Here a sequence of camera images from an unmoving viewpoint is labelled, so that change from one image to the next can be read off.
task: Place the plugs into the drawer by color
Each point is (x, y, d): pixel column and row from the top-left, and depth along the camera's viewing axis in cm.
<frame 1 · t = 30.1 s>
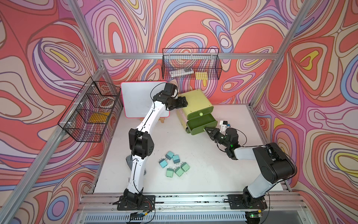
left hand: (183, 104, 92), fingers open
right hand: (204, 132, 90), fingers closed
yellow green drawer cabinet: (196, 101, 95), point 23 cm above the table
green top drawer: (206, 111, 91), point 21 cm above the table
pink framed whiteboard: (136, 96, 106), point 17 cm above the table
teal plug top: (169, 155, 90), point 3 cm above the table
teal plug right: (176, 159, 90), point 2 cm above the table
teal plug left: (163, 163, 88), point 2 cm above the table
green plug bottom left: (169, 172, 85), on the table
green plug bottom middle: (179, 171, 84), point 3 cm above the table
green plug right: (185, 166, 86), point 2 cm above the table

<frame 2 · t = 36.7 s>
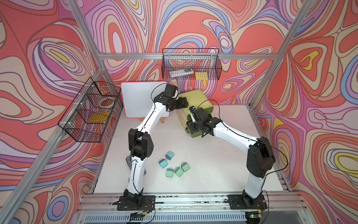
left hand: (185, 104, 92), fingers open
right hand: (193, 126, 90), fingers open
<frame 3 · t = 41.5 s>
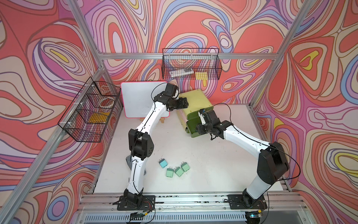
left hand: (184, 104, 91), fingers open
right hand: (201, 130, 89), fingers open
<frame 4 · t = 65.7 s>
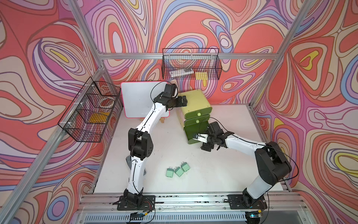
left hand: (183, 101, 93), fingers open
right hand: (205, 141, 93), fingers open
